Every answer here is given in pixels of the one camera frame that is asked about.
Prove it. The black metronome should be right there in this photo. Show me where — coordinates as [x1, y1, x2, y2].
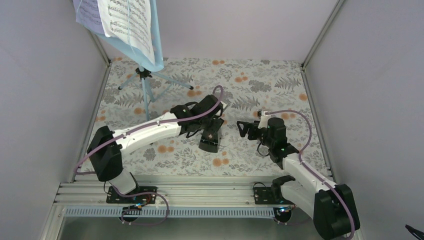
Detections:
[198, 118, 225, 153]

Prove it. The light blue music stand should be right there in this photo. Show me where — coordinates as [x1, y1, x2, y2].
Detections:
[73, 0, 195, 122]

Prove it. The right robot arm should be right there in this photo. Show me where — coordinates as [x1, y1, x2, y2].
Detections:
[236, 116, 361, 240]

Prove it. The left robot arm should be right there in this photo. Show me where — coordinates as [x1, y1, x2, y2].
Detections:
[87, 94, 227, 203]

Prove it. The floral patterned mat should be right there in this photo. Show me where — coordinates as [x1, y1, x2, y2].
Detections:
[93, 57, 328, 176]

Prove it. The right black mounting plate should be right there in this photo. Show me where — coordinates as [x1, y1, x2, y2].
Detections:
[253, 186, 286, 205]

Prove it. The black mounting plate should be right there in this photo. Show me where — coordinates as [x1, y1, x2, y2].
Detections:
[253, 186, 286, 205]
[105, 186, 158, 205]

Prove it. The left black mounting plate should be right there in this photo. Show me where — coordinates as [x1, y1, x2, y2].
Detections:
[105, 186, 158, 205]

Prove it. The white sheet music page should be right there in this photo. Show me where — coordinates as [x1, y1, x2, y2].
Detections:
[97, 0, 155, 64]

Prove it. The black object at corner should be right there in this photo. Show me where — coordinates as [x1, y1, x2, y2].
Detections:
[405, 224, 424, 240]

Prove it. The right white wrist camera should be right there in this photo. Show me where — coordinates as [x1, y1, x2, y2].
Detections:
[257, 110, 271, 129]

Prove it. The aluminium rail base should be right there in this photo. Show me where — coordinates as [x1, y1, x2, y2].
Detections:
[39, 174, 365, 240]

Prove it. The light blue cable duct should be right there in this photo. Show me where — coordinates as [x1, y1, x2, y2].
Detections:
[64, 206, 275, 219]

